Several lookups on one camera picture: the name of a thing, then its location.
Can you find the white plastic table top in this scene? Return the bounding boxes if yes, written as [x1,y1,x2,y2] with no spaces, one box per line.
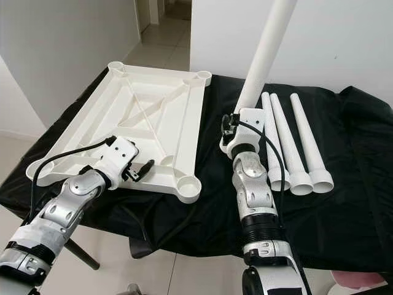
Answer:
[26,61,212,203]

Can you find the white plastic table leg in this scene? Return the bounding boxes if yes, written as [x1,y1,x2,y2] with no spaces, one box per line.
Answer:
[260,92,290,191]
[220,0,299,154]
[289,93,335,194]
[269,93,314,196]

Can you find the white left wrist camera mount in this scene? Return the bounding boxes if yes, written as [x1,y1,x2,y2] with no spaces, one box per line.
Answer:
[95,136,139,188]

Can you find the pink stool seat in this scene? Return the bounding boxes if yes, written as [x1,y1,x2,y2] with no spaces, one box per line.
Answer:
[332,270,393,291]

